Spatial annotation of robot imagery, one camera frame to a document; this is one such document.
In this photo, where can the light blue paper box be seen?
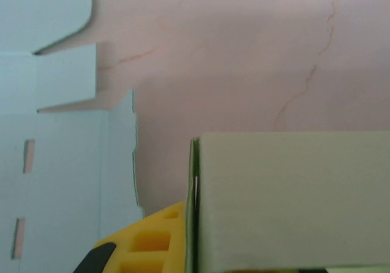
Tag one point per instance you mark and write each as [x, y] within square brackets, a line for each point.
[61, 163]

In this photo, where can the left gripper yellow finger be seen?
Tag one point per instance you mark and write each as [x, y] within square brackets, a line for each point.
[176, 254]

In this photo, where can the light green paper box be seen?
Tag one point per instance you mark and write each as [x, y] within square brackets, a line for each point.
[289, 200]

